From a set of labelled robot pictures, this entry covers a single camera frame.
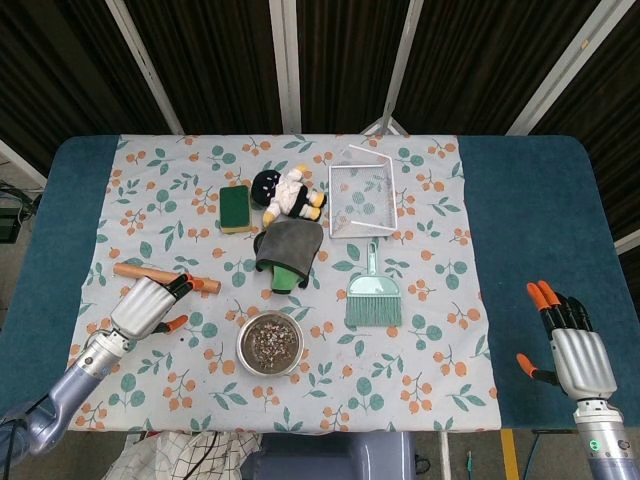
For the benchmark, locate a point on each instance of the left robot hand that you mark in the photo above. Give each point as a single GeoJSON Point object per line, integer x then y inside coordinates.
{"type": "Point", "coordinates": [137, 310]}

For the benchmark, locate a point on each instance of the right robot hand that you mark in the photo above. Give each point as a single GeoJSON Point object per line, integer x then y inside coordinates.
{"type": "Point", "coordinates": [582, 360]}

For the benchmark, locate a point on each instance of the wooden stick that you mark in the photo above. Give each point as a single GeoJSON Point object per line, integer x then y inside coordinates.
{"type": "Point", "coordinates": [130, 270]}

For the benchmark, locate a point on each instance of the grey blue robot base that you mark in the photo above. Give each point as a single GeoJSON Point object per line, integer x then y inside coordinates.
{"type": "Point", "coordinates": [325, 457]}

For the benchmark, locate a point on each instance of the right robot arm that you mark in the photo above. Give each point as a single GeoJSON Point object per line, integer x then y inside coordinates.
{"type": "Point", "coordinates": [600, 440]}

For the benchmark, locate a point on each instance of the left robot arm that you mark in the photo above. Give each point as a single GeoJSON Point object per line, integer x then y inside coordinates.
{"type": "Point", "coordinates": [75, 380]}

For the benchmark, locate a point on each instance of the metal bowl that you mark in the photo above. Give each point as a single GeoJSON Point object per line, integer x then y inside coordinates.
{"type": "Point", "coordinates": [241, 350]}

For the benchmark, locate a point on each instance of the dark potting soil with perlite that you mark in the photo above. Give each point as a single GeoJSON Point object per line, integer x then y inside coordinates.
{"type": "Point", "coordinates": [270, 342]}

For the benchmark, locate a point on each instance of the mint green hand brush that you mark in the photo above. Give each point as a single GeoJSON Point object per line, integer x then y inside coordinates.
{"type": "Point", "coordinates": [372, 300]}

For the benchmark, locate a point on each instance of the floral tablecloth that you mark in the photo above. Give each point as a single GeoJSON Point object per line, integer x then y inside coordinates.
{"type": "Point", "coordinates": [150, 200]}

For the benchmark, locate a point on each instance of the green yellow sponge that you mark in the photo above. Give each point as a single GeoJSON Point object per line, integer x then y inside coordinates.
{"type": "Point", "coordinates": [235, 207]}

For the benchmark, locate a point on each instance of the blue table cover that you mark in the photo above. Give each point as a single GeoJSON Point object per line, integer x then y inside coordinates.
{"type": "Point", "coordinates": [525, 225]}

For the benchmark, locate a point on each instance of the green cylinder object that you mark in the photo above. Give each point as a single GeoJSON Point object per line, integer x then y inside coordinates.
{"type": "Point", "coordinates": [282, 280]}

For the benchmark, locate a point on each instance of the checked white cloth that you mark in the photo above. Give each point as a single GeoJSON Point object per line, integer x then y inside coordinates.
{"type": "Point", "coordinates": [200, 455]}

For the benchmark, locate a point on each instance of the grey cloth mitt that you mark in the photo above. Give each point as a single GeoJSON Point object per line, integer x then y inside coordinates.
{"type": "Point", "coordinates": [287, 245]}

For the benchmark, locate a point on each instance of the white table leg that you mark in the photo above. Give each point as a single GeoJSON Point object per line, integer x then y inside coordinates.
{"type": "Point", "coordinates": [445, 457]}

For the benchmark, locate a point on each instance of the black white plush doll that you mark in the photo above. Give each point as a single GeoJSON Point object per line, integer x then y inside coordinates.
{"type": "Point", "coordinates": [285, 197]}

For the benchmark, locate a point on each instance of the white frame post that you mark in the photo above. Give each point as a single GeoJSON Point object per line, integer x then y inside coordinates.
{"type": "Point", "coordinates": [570, 65]}
{"type": "Point", "coordinates": [286, 65]}
{"type": "Point", "coordinates": [20, 162]}
{"type": "Point", "coordinates": [145, 65]}
{"type": "Point", "coordinates": [627, 243]}

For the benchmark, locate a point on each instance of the white post with tripod base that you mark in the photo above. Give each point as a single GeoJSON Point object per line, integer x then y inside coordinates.
{"type": "Point", "coordinates": [402, 55]}

